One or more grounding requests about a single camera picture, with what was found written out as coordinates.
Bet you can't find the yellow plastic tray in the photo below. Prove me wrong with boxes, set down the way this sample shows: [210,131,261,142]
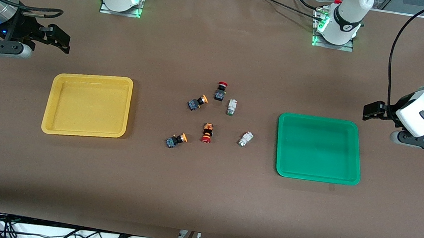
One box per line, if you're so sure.
[40,67,135,145]

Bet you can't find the green plastic tray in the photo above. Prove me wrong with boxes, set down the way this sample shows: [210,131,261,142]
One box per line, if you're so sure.
[271,111,368,187]

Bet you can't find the long black tabletop cable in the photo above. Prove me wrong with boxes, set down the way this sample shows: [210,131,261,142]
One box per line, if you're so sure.
[244,0,326,21]

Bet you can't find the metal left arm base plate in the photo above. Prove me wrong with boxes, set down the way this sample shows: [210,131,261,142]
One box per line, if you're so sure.
[310,8,359,53]

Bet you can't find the red button orange body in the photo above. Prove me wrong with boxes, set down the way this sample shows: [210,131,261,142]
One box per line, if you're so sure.
[200,122,215,144]

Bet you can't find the brown table cover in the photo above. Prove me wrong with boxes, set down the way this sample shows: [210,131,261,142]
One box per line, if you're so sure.
[0,0,424,238]

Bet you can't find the yellow push button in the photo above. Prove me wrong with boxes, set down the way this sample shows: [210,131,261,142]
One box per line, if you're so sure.
[187,93,209,113]
[165,131,189,151]

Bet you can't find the short black tabletop cable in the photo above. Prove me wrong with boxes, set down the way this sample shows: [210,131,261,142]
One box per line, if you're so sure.
[290,0,323,12]

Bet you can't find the red button black body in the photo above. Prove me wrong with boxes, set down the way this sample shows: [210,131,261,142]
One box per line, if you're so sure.
[214,81,229,102]

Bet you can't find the green button white body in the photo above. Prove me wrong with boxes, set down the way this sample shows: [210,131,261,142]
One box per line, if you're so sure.
[238,130,255,148]
[225,99,238,117]

